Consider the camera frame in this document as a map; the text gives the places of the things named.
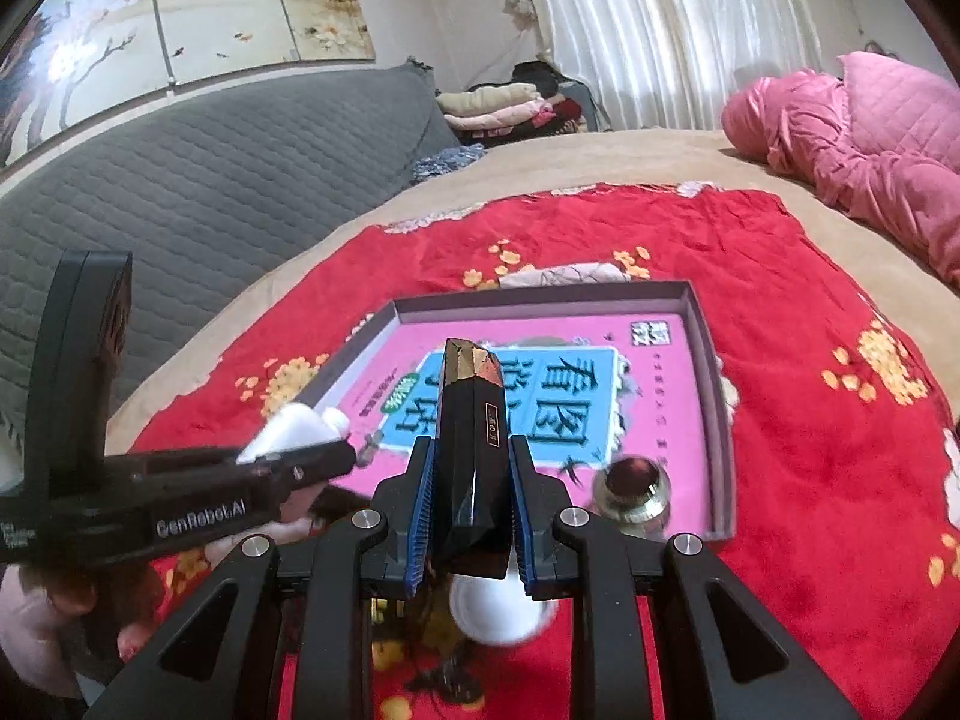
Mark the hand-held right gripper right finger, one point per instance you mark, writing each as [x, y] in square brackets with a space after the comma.
[525, 517]

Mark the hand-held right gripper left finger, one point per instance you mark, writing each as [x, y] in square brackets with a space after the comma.
[420, 517]

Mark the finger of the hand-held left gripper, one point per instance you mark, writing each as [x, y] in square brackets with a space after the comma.
[315, 465]

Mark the white pill bottle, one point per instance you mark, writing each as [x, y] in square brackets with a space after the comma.
[285, 427]

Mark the black gold faceted bottle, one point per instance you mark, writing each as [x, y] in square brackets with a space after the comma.
[472, 465]

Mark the white earbuds case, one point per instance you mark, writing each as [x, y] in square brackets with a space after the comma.
[491, 607]

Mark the gold black round cap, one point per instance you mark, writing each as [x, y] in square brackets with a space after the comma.
[630, 484]

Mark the yellow black watch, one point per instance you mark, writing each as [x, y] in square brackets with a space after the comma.
[405, 630]

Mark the dark cardboard box tray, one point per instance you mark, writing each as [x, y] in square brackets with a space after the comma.
[709, 405]

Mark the person's left hand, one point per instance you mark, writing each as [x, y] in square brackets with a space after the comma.
[136, 637]

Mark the pink book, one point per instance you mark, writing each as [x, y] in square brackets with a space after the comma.
[652, 405]

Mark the grey quilted headboard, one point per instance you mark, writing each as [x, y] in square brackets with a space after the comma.
[225, 187]

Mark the red floral blanket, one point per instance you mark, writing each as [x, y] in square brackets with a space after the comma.
[810, 465]

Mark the blue patterned cloth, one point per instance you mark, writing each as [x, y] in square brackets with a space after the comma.
[446, 161]

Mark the beige bed sheet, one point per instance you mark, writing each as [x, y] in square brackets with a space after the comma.
[600, 157]

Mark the stack of folded clothes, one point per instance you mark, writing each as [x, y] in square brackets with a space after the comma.
[510, 105]

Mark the pink quilted bedding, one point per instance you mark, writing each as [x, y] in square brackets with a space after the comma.
[862, 142]

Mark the white curtain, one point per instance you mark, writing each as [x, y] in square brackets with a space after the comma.
[675, 30]

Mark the floral wall painting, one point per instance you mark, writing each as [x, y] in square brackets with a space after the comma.
[225, 7]

